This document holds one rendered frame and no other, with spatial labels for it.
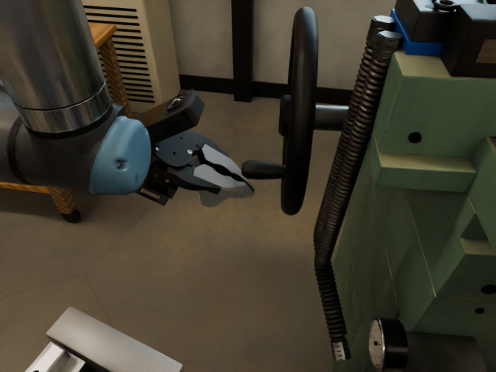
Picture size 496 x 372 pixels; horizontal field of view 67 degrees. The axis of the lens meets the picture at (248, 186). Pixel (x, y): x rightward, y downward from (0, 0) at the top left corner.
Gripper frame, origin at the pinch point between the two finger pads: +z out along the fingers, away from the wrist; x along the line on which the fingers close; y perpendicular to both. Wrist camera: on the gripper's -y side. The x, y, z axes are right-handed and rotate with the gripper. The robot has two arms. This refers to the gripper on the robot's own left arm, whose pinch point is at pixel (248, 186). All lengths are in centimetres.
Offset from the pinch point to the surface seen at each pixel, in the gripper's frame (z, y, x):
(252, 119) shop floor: 22, 78, -125
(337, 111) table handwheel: 6.9, -10.4, -10.9
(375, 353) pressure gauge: 21.7, 1.4, 15.0
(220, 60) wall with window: -6, 72, -149
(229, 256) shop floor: 25, 74, -39
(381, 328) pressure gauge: 19.5, -2.3, 13.8
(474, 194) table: 17.0, -19.1, 6.1
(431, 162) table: 12.3, -18.6, 3.9
